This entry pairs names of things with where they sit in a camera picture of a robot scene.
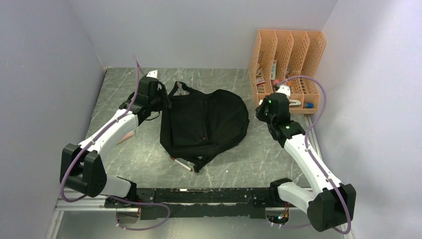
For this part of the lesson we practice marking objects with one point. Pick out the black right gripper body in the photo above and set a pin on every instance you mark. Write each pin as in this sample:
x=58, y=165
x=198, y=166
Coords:
x=263, y=114

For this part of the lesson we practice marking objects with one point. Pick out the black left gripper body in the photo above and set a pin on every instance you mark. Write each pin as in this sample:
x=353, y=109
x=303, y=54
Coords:
x=155, y=101

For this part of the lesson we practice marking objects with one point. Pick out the black student backpack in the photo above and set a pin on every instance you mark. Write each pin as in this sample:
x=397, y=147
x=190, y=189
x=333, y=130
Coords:
x=198, y=126

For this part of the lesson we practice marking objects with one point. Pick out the red white pen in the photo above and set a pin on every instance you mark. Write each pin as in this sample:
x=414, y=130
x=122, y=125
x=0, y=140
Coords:
x=182, y=164

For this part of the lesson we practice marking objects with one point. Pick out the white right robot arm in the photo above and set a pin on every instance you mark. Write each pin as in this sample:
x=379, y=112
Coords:
x=329, y=203

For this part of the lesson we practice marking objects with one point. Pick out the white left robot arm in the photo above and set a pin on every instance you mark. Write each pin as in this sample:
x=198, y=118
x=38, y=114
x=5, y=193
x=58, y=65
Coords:
x=82, y=166

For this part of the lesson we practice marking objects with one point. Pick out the white stapler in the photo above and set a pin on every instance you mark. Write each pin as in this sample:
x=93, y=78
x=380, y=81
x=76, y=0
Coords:
x=294, y=103

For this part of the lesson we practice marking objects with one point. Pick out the grey blue sharpener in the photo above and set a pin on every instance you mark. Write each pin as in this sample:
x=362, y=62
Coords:
x=308, y=105

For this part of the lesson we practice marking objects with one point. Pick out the white red staples box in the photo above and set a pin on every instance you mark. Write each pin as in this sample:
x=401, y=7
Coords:
x=259, y=81

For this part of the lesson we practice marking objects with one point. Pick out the pink yellow highlighter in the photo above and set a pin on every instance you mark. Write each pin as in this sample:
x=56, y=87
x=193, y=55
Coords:
x=127, y=136

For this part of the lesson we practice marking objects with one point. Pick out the tall white green box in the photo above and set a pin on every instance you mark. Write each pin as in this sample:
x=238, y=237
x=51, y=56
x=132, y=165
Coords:
x=273, y=70

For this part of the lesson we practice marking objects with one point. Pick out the orange plastic desk organizer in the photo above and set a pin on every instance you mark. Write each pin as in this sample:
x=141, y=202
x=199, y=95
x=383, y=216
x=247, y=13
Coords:
x=298, y=54

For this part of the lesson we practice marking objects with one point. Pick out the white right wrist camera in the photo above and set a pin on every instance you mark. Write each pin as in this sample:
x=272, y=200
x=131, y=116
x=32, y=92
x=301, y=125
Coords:
x=284, y=89

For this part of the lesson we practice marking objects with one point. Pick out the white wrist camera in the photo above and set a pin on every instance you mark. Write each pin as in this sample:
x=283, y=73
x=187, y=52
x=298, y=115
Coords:
x=153, y=74
x=284, y=89

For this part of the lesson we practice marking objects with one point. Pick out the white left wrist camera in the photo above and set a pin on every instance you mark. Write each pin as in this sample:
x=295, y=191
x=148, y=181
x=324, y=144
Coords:
x=153, y=74

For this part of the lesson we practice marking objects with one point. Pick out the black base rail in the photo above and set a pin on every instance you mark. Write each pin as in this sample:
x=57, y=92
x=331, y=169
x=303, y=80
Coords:
x=197, y=203

